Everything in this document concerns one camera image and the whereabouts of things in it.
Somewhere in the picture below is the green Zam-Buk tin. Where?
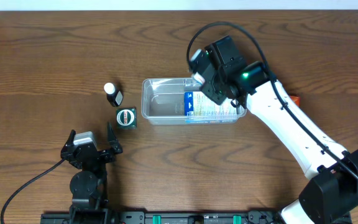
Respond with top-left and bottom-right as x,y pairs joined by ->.
116,108 -> 137,129

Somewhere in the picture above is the dark bottle white cap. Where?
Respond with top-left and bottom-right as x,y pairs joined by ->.
104,83 -> 123,107

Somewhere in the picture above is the green white medicine box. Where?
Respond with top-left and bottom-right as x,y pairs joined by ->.
191,73 -> 205,85

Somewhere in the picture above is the clear plastic container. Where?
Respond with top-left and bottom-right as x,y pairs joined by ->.
141,78 -> 247,125

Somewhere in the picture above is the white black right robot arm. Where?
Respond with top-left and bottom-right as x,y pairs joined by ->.
189,36 -> 358,223

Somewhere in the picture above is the blue fever patch box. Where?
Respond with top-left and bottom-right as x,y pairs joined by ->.
184,91 -> 237,124

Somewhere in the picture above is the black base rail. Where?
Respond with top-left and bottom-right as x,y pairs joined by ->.
40,210 -> 284,224

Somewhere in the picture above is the red white medicine box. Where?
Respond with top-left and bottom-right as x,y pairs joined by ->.
290,96 -> 300,106

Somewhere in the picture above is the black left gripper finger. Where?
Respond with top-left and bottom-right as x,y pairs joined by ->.
65,129 -> 76,147
107,122 -> 123,154

